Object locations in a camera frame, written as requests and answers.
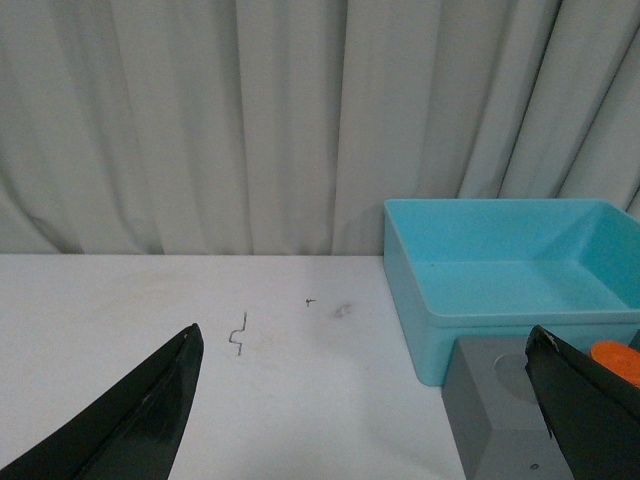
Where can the gray block with round hole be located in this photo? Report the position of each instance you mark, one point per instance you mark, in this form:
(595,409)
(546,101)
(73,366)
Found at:
(495,419)

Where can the orange cylinder part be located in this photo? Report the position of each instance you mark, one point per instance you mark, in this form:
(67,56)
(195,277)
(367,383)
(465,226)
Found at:
(618,358)

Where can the white curtain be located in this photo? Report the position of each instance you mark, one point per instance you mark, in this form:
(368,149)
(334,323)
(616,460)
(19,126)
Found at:
(281,127)

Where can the blue plastic box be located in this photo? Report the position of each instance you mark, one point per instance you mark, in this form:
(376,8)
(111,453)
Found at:
(499,267)

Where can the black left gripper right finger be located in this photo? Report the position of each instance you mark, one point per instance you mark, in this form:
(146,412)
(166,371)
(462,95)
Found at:
(591,412)

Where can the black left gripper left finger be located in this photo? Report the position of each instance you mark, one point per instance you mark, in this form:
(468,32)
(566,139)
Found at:
(133,430)

